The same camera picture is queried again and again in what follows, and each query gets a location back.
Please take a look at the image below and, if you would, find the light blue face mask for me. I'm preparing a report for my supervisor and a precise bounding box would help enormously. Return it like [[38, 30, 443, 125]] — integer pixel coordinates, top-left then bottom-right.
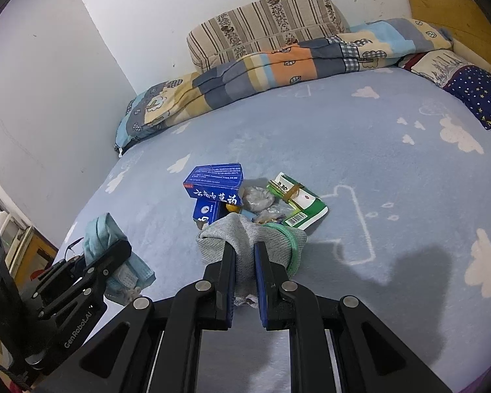
[[83, 213, 156, 306]]

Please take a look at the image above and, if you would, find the grey knit glove green cuff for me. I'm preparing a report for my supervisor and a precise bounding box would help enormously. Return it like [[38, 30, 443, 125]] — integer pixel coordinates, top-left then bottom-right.
[[197, 213, 307, 308]]

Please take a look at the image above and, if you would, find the clear plastic bag with trash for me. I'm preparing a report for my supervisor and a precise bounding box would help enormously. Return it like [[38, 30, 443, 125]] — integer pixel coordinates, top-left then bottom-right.
[[240, 186, 294, 224]]

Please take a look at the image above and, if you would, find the green white medicine box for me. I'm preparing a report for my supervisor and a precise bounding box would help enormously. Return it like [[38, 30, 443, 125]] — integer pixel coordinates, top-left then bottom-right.
[[267, 172, 329, 231]]

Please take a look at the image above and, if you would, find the blue medicine box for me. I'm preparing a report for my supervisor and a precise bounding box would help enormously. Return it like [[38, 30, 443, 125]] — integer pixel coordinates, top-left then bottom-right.
[[182, 163, 244, 230]]

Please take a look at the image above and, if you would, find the light blue cloud bedsheet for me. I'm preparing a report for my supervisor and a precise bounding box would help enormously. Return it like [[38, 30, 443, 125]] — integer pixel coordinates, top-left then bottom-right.
[[59, 68, 491, 392]]

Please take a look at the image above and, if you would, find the patchwork folded quilt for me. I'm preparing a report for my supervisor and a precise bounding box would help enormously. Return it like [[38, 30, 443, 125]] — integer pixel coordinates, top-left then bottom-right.
[[114, 18, 452, 154]]

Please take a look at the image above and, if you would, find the striped beige pillow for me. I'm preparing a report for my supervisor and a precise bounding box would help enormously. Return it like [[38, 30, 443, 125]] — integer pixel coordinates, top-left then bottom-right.
[[187, 0, 349, 73]]

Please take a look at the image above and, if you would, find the navy star pillow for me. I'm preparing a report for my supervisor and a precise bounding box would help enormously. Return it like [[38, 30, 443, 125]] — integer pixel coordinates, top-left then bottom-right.
[[397, 50, 491, 130]]

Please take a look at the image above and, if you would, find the yellow wooden headboard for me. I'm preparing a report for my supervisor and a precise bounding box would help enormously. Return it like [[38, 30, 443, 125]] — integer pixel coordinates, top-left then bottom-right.
[[409, 0, 491, 73]]

